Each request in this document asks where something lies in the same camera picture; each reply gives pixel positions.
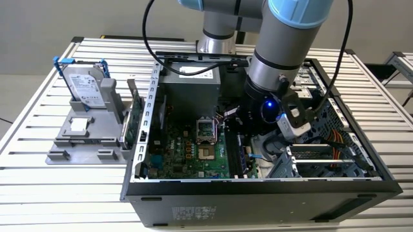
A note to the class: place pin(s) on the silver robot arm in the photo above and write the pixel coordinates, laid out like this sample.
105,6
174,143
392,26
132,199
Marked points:
284,48

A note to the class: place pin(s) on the black RAM slot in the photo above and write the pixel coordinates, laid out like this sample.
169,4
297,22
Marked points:
234,159
230,157

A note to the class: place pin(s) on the CPU socket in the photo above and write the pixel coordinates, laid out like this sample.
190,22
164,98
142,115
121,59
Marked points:
206,152

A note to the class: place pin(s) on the grey power supply unit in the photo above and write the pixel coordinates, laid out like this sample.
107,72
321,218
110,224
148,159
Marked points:
190,96

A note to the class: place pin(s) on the metal disk bay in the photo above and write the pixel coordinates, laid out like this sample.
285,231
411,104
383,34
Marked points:
323,161

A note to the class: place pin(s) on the black case fan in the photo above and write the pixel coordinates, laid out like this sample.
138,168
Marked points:
158,125

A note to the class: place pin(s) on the green motherboard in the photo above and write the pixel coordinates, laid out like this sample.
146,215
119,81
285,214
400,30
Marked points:
180,166

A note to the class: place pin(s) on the graphics card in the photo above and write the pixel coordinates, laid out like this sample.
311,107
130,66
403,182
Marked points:
133,125

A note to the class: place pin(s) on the black open PC case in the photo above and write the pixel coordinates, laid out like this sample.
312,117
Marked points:
226,210

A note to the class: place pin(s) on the grey parts rack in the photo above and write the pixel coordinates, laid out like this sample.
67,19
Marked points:
97,123

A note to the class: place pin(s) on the aluminium side table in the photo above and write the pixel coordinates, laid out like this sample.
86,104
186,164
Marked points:
400,61

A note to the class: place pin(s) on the silver CPU chip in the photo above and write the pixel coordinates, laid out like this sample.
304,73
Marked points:
78,125

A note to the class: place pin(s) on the hard disk in blue carrier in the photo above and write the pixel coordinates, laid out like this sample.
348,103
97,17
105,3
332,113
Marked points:
82,83

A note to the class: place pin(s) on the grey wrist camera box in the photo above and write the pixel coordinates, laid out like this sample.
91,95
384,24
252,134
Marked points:
291,131

